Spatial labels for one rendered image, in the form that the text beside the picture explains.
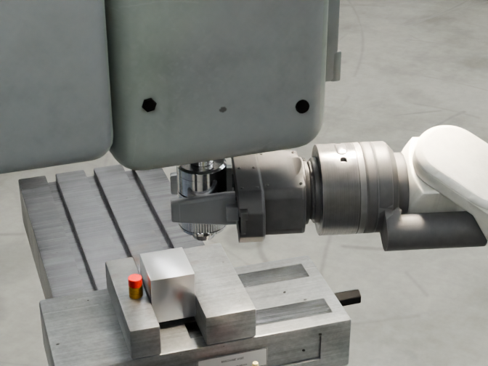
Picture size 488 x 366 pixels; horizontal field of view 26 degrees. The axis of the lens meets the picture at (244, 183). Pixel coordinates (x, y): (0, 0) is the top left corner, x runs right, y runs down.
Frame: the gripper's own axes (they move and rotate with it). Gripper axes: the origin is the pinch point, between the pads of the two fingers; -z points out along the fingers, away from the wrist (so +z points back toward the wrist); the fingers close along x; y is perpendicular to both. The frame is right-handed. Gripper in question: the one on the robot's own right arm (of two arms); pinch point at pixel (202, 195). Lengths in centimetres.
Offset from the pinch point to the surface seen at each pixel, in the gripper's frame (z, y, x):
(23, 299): -48, 122, -162
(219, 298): 1.8, 20.6, -12.2
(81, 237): -17, 31, -45
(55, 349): -17.1, 24.3, -9.3
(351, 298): 18.5, 26.8, -19.8
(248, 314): 5.0, 21.3, -9.8
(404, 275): 62, 124, -166
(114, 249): -12, 31, -41
